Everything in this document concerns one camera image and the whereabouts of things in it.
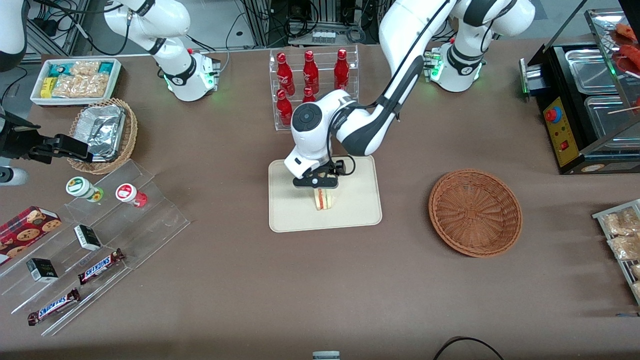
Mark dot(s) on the light tan wicker basket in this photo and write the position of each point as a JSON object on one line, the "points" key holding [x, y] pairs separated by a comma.
{"points": [[131, 130]]}

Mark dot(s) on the red grilled sausage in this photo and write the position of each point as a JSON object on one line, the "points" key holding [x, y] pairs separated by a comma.
{"points": [[631, 57], [626, 31]]}

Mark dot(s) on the triangular layered sandwich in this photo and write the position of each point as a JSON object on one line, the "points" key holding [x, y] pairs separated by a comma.
{"points": [[325, 200]]}

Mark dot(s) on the clear pastry bag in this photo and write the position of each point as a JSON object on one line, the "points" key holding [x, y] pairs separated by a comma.
{"points": [[636, 271], [637, 290], [625, 247], [620, 222]]}

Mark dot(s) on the clear acrylic bottle rack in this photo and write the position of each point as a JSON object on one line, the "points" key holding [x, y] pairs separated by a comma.
{"points": [[273, 65]]}

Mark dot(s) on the red plaid cookie box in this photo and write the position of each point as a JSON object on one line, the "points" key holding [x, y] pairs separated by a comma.
{"points": [[25, 230]]}

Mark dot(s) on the red cola bottle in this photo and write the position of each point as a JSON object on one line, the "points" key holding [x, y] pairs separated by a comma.
{"points": [[285, 75], [310, 70], [284, 107], [341, 67], [308, 94]]}

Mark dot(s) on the glass warmer lid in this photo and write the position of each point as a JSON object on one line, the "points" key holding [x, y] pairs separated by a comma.
{"points": [[602, 25]]}

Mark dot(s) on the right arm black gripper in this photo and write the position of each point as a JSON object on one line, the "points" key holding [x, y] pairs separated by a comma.
{"points": [[19, 141]]}

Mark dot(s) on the small clear snack bag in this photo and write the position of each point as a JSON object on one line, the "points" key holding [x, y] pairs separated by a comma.
{"points": [[85, 67]]}

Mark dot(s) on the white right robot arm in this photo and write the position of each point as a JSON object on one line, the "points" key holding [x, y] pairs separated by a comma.
{"points": [[165, 20]]}

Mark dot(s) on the white plastic bin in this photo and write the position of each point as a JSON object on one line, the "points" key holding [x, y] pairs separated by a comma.
{"points": [[75, 102]]}

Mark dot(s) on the cream plastic tray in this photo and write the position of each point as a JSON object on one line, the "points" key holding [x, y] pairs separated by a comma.
{"points": [[295, 210]]}

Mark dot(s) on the red emergency stop button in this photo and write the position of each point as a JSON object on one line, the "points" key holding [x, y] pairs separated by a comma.
{"points": [[552, 115]]}

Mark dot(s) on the small black carton box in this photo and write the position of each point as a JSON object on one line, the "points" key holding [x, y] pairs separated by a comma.
{"points": [[42, 270], [87, 237]]}

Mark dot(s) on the Snickers chocolate bar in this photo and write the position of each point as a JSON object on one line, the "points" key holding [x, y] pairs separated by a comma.
{"points": [[100, 267], [54, 306]]}

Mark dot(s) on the red lidded yogurt cup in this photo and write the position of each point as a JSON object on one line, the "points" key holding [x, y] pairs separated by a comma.
{"points": [[125, 191]]}

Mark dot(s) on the green lidded yogurt cup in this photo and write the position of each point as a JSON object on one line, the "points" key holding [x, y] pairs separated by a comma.
{"points": [[77, 186]]}

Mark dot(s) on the brown wicker basket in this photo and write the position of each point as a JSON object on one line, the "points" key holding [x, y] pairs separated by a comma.
{"points": [[475, 212]]}

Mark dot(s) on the white power strip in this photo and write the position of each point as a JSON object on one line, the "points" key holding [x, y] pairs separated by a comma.
{"points": [[323, 36]]}

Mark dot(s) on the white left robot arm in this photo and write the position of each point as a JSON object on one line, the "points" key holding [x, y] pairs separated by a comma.
{"points": [[320, 145]]}

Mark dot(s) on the large clear snack bag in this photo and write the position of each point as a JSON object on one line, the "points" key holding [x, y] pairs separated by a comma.
{"points": [[80, 86]]}

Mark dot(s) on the stainless steel pan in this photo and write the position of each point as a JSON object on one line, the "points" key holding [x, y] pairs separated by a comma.
{"points": [[607, 117], [590, 70]]}

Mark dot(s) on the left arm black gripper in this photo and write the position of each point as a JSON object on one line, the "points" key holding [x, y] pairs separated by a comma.
{"points": [[340, 165]]}

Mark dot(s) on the aluminium foil container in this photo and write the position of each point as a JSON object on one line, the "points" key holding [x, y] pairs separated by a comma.
{"points": [[102, 130]]}

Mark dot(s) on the teal snack packet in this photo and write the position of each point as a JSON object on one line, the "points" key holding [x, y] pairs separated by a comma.
{"points": [[59, 69], [106, 66]]}

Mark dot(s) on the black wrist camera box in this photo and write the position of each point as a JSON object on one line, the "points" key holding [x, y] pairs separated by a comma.
{"points": [[339, 166]]}

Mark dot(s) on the black food warmer appliance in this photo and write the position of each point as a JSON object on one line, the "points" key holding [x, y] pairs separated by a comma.
{"points": [[552, 75]]}

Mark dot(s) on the yellow snack packet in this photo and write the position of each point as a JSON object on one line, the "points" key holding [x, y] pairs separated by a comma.
{"points": [[47, 87]]}

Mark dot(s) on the grey device edge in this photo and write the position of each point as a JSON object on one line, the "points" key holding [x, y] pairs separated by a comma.
{"points": [[326, 356]]}

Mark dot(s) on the clear acrylic stepped shelf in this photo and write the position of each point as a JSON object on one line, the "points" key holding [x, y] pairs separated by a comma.
{"points": [[160, 220]]}

